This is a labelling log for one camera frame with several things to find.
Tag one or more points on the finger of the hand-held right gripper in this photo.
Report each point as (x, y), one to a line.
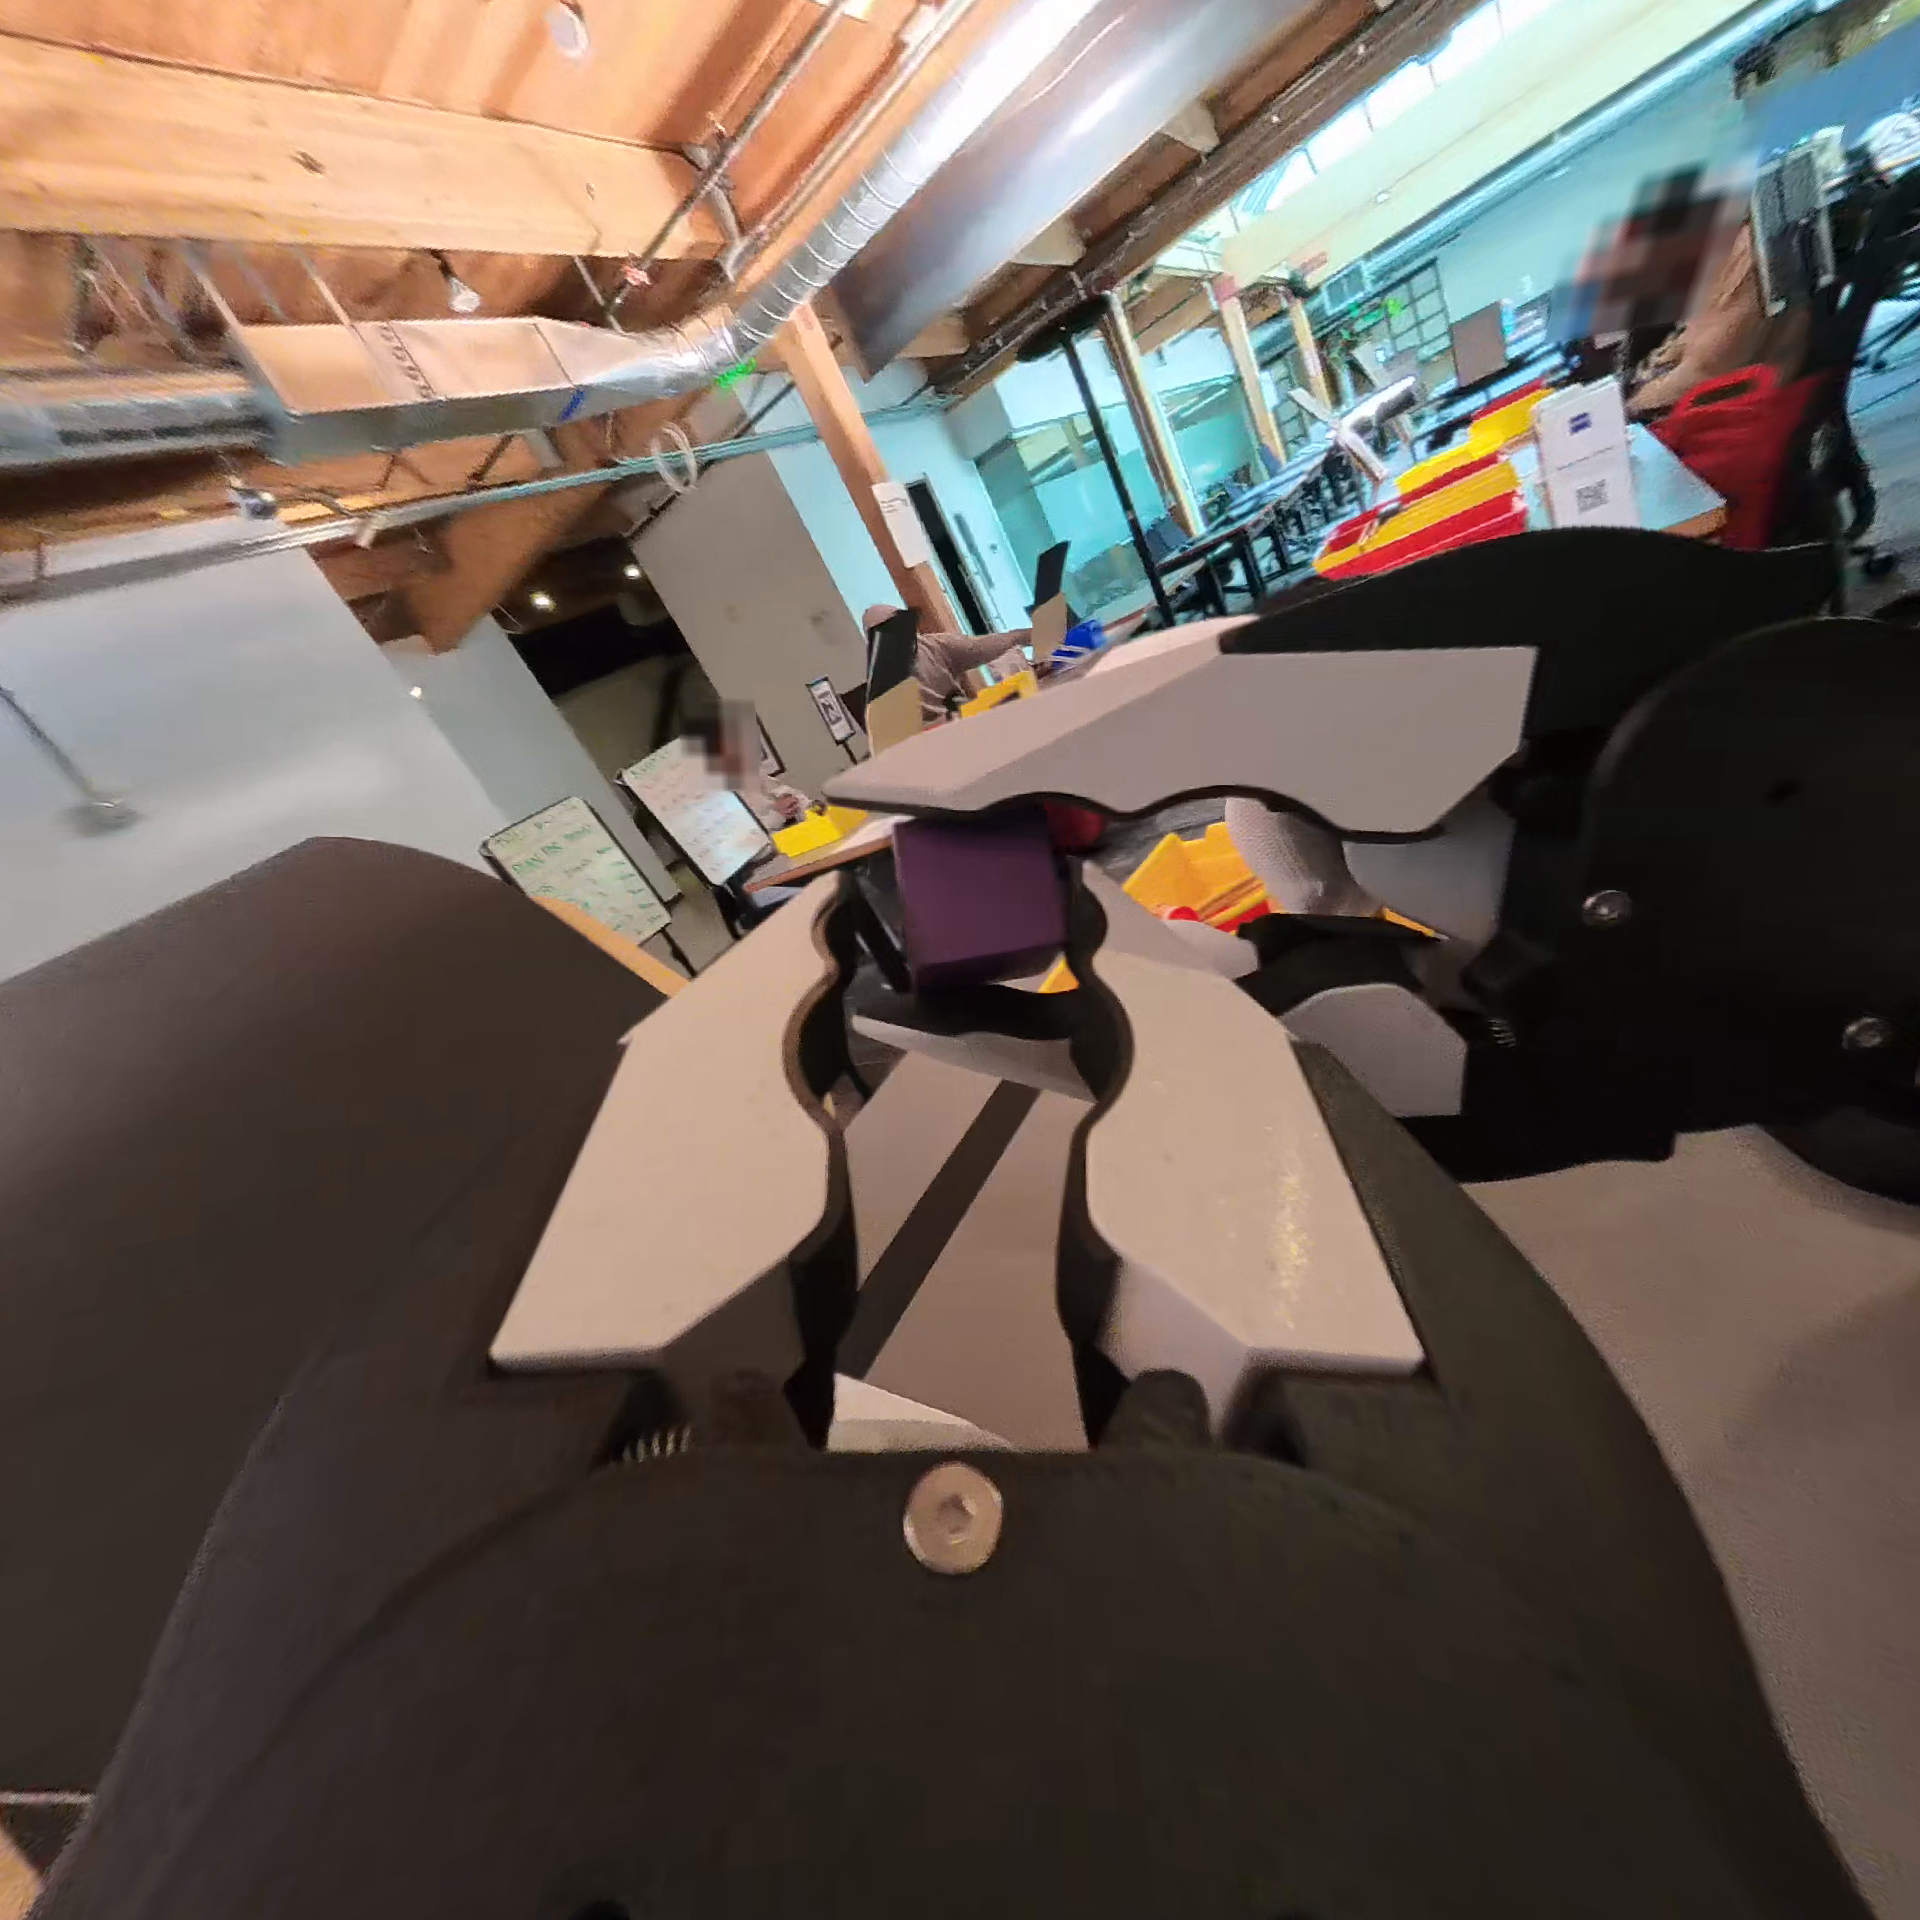
(1382, 1049)
(1201, 720)

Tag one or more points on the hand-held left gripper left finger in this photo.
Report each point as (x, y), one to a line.
(675, 1185)

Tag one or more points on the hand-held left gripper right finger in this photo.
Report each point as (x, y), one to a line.
(1244, 1185)

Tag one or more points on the purple cube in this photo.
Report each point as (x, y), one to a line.
(975, 900)

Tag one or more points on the small red object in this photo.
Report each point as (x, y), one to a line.
(1073, 826)

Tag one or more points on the person's right hand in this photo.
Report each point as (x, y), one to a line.
(1289, 861)

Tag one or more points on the small tilted board stand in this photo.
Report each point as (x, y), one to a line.
(1051, 592)
(892, 674)

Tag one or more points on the red plastic bin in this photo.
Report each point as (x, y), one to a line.
(1424, 524)

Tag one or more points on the whiteboard with writing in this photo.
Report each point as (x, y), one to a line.
(697, 819)
(579, 869)

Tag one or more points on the red chair back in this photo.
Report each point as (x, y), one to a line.
(1740, 435)

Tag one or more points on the white sign card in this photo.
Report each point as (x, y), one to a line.
(1583, 451)

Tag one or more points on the dark board on white stand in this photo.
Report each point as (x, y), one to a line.
(225, 1124)

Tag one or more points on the black office chair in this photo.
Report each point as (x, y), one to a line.
(1838, 375)

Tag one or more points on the large dark grey duct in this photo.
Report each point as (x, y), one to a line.
(1080, 225)

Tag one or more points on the ribbed silver air duct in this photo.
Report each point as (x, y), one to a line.
(781, 276)

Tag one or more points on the rectangular metal air duct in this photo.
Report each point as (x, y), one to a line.
(452, 383)

